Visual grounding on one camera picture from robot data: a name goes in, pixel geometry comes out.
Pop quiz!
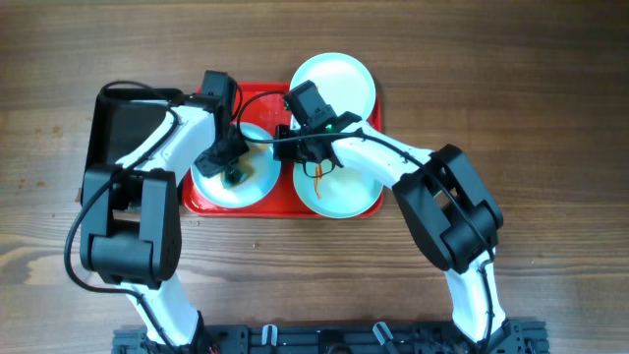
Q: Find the green yellow sponge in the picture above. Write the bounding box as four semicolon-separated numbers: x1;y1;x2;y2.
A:
221;164;253;189

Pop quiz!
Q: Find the black water tray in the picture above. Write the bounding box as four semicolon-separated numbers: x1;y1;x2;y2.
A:
84;88;182;172

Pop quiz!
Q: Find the black mounting rail base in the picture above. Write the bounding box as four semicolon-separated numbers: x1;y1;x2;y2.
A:
111;320;550;354

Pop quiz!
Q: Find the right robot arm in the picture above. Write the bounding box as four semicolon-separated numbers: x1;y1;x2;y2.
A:
273;81;506;351

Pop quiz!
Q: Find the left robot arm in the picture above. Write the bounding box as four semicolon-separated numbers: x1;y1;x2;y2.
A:
64;71;244;353

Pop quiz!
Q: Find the large white plate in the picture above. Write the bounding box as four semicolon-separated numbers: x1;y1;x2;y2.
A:
191;123;281;208

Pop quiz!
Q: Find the red plastic tray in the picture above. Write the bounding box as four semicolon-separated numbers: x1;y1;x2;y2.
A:
179;83;384;218

